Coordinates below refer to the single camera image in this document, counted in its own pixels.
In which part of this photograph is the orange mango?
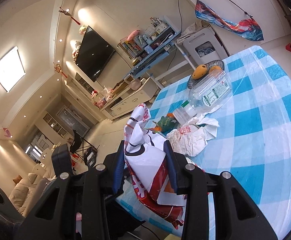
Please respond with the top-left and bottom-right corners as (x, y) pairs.
(209, 65), (223, 73)

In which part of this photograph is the row of books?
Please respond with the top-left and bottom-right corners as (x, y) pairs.
(117, 37), (147, 59)

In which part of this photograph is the blue checkered tablecloth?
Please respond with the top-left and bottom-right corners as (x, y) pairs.
(192, 46), (291, 239)

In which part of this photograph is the white small dishwasher appliance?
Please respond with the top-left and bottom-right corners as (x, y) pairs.
(182, 28), (228, 65)

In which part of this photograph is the clear plastic water bottle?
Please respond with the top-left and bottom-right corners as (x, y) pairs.
(173, 70), (232, 125)

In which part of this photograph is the green crumpled wrapper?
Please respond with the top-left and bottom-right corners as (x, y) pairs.
(152, 113), (178, 133)

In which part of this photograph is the square ceiling light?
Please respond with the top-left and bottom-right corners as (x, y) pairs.
(0, 46), (26, 93)

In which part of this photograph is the yellow mango with spot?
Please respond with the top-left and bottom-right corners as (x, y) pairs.
(192, 64), (208, 80)

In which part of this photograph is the blue study desk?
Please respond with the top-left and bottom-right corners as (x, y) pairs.
(124, 16), (195, 86)

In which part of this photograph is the white tv cabinet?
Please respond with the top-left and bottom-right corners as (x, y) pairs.
(100, 77), (158, 120)

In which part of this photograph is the black flat television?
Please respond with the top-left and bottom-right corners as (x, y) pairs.
(75, 26), (116, 82)

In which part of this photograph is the crumpled white paper wrapper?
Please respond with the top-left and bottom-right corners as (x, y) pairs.
(167, 116), (219, 157)

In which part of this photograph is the beige sofa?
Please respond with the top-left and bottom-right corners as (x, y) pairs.
(8, 173), (52, 217)

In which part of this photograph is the dark glass fruit bowl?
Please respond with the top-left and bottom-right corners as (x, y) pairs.
(187, 60), (225, 89)

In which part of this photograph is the colourful fabric bag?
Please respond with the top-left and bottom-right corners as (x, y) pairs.
(195, 0), (264, 41)

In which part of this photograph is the pink plush toy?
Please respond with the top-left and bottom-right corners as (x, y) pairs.
(127, 29), (140, 42)

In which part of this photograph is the black folding chair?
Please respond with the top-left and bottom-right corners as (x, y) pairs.
(69, 130), (98, 158)

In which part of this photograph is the red white snack bag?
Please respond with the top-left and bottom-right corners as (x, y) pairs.
(123, 103), (206, 230)

